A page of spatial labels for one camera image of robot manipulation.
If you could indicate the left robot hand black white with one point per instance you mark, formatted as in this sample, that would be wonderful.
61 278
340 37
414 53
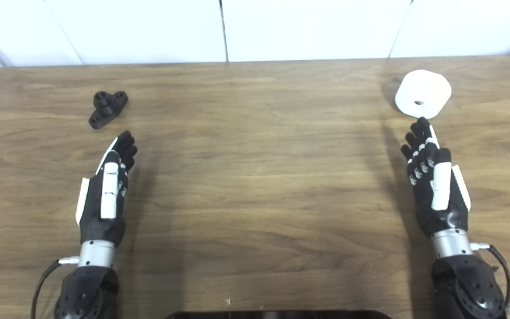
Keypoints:
104 221

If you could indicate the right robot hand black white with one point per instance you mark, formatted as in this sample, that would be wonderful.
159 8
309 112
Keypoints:
432 217

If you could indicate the black flanged holder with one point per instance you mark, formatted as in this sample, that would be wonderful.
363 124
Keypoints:
109 108

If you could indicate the round white piece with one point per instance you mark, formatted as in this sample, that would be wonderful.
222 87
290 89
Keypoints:
427 88

